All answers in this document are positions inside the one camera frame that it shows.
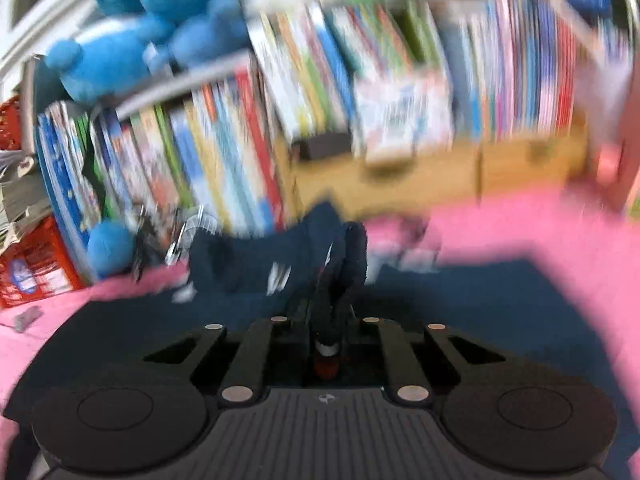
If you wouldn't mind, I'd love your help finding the large blue plush toy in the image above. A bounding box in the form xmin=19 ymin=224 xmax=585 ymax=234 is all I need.
xmin=44 ymin=15 xmax=176 ymax=106

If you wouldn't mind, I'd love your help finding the white window frame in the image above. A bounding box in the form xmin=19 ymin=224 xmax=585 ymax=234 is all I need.
xmin=0 ymin=0 xmax=116 ymax=86

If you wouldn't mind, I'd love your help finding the row of pink-spined books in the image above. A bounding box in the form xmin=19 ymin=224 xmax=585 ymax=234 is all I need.
xmin=440 ymin=0 xmax=591 ymax=141

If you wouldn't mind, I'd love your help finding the row of tall picture books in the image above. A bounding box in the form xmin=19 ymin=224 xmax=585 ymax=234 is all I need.
xmin=35 ymin=55 xmax=291 ymax=281

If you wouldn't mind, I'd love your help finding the small red basket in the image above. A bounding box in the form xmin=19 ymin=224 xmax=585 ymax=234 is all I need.
xmin=0 ymin=96 xmax=27 ymax=152

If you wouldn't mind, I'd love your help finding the small blue plush toy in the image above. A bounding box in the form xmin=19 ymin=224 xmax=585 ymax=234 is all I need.
xmin=145 ymin=0 xmax=251 ymax=73

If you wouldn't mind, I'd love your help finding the black power adapter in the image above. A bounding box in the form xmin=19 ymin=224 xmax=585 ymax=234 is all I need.
xmin=302 ymin=132 xmax=353 ymax=162

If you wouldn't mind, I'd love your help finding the pink blanket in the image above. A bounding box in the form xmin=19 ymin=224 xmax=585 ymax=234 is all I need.
xmin=0 ymin=185 xmax=640 ymax=480

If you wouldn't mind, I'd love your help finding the stack of workbooks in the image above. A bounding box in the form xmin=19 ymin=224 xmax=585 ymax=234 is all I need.
xmin=0 ymin=147 xmax=53 ymax=256

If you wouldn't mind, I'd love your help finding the red plastic crate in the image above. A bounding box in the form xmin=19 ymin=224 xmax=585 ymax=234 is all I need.
xmin=0 ymin=214 xmax=87 ymax=311

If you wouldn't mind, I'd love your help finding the colourful printed box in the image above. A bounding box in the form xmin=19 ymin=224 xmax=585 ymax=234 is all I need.
xmin=352 ymin=72 xmax=455 ymax=165

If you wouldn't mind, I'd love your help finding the row of green-spined books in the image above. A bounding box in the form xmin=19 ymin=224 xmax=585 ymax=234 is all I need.
xmin=247 ymin=0 xmax=451 ymax=141

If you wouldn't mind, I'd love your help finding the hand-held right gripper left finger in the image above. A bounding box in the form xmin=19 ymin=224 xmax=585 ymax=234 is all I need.
xmin=142 ymin=310 xmax=313 ymax=405

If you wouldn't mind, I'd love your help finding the navy white red jacket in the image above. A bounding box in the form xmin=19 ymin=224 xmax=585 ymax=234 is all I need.
xmin=5 ymin=201 xmax=633 ymax=476

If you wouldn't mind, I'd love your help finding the wooden drawer organiser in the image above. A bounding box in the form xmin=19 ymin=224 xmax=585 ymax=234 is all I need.
xmin=287 ymin=130 xmax=593 ymax=226

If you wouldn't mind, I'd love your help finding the blue plush ball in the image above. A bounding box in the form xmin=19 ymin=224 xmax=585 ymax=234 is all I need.
xmin=86 ymin=220 xmax=137 ymax=281

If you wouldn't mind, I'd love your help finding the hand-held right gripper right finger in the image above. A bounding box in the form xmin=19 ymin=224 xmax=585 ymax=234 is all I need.
xmin=347 ymin=312 xmax=507 ymax=405

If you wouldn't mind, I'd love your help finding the small grey cloth piece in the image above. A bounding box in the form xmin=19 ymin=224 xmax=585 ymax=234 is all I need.
xmin=12 ymin=304 xmax=43 ymax=333

